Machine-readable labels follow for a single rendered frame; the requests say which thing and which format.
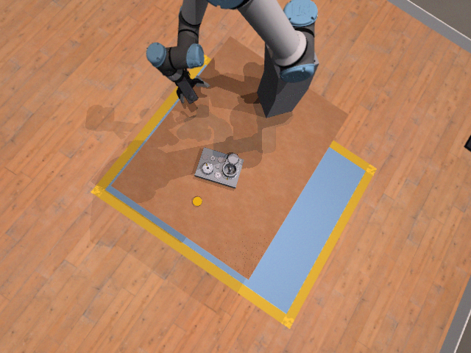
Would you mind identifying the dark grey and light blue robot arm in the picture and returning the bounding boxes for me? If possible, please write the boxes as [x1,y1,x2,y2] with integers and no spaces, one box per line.
[146,0,318,82]

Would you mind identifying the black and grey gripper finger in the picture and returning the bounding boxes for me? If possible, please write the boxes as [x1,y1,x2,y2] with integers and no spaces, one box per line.
[177,89,184,103]
[192,76,210,88]

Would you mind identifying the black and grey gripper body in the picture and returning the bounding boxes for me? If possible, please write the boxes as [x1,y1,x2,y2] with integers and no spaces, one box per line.
[172,69,195,88]

